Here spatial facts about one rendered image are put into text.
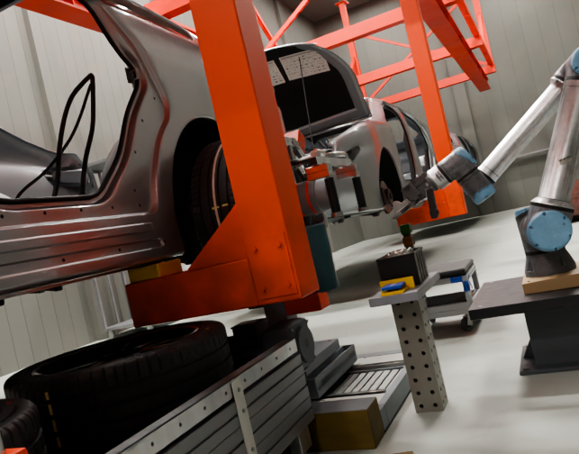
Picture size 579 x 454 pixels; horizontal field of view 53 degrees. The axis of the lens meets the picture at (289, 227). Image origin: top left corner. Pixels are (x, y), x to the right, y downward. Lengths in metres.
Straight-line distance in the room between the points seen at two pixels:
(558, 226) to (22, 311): 5.44
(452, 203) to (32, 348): 4.49
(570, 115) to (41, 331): 5.62
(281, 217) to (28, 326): 5.04
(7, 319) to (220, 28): 4.94
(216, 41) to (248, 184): 0.47
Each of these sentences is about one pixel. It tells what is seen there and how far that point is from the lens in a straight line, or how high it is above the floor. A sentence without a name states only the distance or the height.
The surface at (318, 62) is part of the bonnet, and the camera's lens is 5.72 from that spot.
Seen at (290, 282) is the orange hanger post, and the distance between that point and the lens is 1.84.
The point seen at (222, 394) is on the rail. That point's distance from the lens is 1.54.
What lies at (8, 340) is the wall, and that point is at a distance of 6.47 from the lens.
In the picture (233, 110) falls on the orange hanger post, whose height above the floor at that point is 1.15.
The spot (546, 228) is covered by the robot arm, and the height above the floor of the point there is 0.54.
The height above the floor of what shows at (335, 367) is 0.14.
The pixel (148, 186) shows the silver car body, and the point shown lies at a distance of 2.20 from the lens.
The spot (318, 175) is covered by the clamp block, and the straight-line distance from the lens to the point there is 2.15.
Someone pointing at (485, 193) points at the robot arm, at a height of 0.71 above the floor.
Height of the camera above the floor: 0.73
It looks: level
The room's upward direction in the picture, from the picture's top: 13 degrees counter-clockwise
